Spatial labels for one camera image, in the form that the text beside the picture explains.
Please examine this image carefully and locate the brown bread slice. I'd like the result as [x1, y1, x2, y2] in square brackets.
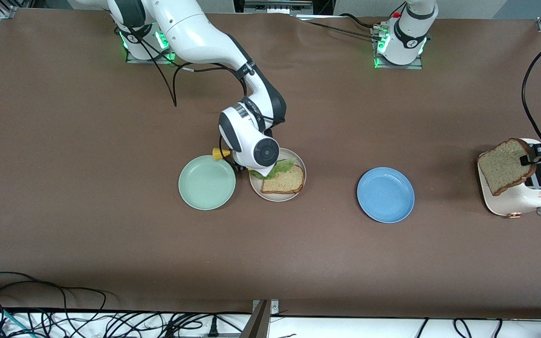
[261, 164, 305, 195]
[477, 138, 539, 197]

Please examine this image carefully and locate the green lettuce leaf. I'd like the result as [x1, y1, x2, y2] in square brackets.
[250, 158, 297, 180]

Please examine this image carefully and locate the mint green plate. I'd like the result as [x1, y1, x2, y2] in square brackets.
[178, 155, 236, 211]

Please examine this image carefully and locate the beige plate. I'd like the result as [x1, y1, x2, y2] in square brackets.
[249, 147, 307, 202]

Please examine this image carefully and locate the blue plate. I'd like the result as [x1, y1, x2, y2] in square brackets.
[356, 167, 415, 224]

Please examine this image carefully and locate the white two-slot toaster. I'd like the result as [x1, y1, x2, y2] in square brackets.
[477, 138, 541, 217]

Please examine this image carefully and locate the black equipment box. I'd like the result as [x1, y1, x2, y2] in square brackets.
[233, 0, 334, 15]

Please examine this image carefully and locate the long black arm cable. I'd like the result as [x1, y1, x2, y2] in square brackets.
[127, 26, 178, 108]

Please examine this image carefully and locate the aluminium profile post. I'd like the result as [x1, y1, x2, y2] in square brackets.
[243, 299, 280, 338]

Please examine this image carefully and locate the thin braided black cable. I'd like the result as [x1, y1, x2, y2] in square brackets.
[299, 20, 384, 42]

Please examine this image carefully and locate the thick black table cable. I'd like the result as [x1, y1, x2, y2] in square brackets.
[339, 13, 379, 30]

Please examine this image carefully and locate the black cable loop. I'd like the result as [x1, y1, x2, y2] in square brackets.
[0, 271, 108, 313]

